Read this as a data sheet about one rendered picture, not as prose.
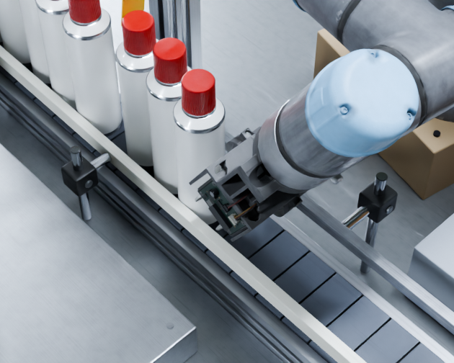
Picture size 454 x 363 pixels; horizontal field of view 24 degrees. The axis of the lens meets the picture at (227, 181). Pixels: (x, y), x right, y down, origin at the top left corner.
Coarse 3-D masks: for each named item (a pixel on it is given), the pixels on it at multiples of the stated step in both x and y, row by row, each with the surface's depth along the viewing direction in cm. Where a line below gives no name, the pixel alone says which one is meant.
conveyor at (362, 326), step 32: (32, 96) 127; (64, 128) 124; (256, 256) 112; (288, 256) 112; (288, 288) 110; (320, 288) 110; (352, 288) 110; (288, 320) 107; (320, 320) 107; (352, 320) 107; (384, 320) 107; (320, 352) 105; (384, 352) 105; (416, 352) 105
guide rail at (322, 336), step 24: (0, 48) 127; (24, 72) 125; (48, 96) 122; (72, 120) 120; (96, 144) 118; (120, 168) 117; (168, 192) 113; (192, 216) 111; (216, 240) 109; (240, 264) 107; (264, 288) 106; (288, 312) 104; (312, 336) 103; (336, 336) 102; (336, 360) 102; (360, 360) 100
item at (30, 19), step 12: (24, 0) 118; (24, 12) 119; (36, 12) 118; (24, 24) 122; (36, 24) 120; (36, 36) 121; (36, 48) 123; (36, 60) 125; (36, 72) 127; (48, 72) 126; (48, 84) 128
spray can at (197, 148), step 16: (192, 80) 100; (208, 80) 100; (192, 96) 100; (208, 96) 100; (176, 112) 103; (192, 112) 101; (208, 112) 102; (224, 112) 103; (176, 128) 104; (192, 128) 102; (208, 128) 102; (224, 128) 105; (176, 144) 106; (192, 144) 104; (208, 144) 104; (224, 144) 107; (176, 160) 109; (192, 160) 106; (208, 160) 106; (192, 176) 108; (208, 176) 108; (192, 192) 110; (192, 208) 112; (208, 224) 114
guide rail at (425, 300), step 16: (304, 208) 106; (320, 208) 106; (320, 224) 106; (336, 224) 105; (352, 240) 103; (368, 256) 102; (384, 272) 101; (400, 272) 101; (400, 288) 101; (416, 288) 100; (432, 304) 99; (448, 320) 98
